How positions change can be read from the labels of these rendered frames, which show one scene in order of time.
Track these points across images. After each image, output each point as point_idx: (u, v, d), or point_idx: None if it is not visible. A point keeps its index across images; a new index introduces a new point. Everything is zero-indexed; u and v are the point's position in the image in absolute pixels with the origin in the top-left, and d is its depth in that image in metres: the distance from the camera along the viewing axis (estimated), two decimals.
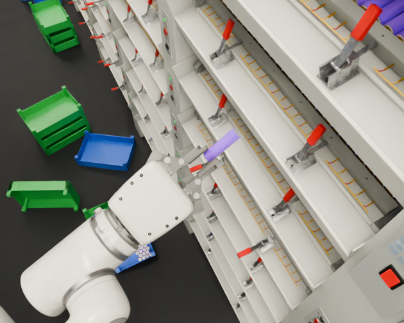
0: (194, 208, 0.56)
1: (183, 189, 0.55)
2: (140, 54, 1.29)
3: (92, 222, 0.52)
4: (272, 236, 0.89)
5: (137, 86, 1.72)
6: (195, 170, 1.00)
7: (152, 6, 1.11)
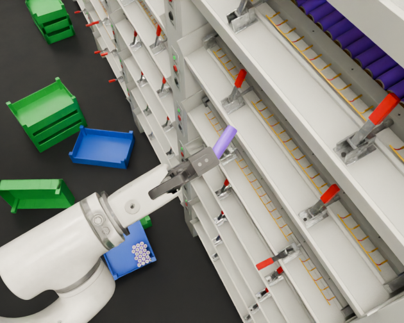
0: None
1: None
2: (138, 35, 1.14)
3: (106, 243, 0.50)
4: (298, 244, 0.73)
5: (136, 75, 1.57)
6: None
7: None
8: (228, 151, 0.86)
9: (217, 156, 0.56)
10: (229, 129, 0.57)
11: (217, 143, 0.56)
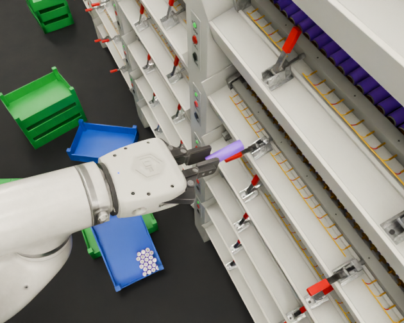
0: None
1: None
2: (147, 8, 0.97)
3: (93, 225, 0.49)
4: (360, 261, 0.56)
5: (142, 61, 1.40)
6: (232, 159, 0.67)
7: None
8: (262, 142, 0.69)
9: None
10: None
11: None
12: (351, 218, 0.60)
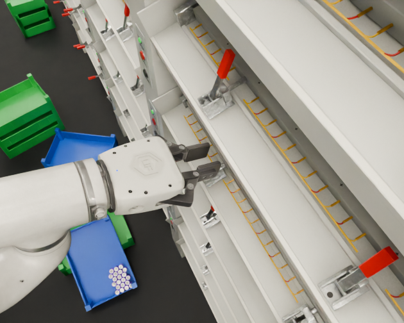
0: None
1: None
2: (106, 17, 0.90)
3: (91, 221, 0.49)
4: (312, 310, 0.50)
5: (113, 70, 1.33)
6: None
7: None
8: None
9: None
10: None
11: None
12: None
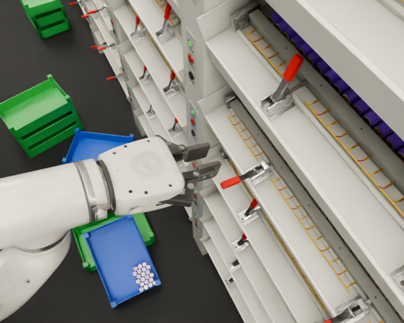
0: None
1: None
2: (142, 20, 0.93)
3: (91, 221, 0.49)
4: (366, 300, 0.53)
5: (138, 72, 1.36)
6: (229, 186, 0.64)
7: None
8: (261, 167, 0.65)
9: None
10: None
11: None
12: None
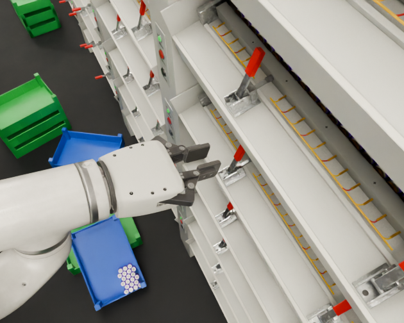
0: (184, 195, 0.51)
1: (179, 172, 0.52)
2: (119, 16, 0.90)
3: (77, 162, 0.48)
4: None
5: (123, 70, 1.33)
6: (243, 152, 0.59)
7: None
8: (243, 165, 0.63)
9: None
10: None
11: None
12: None
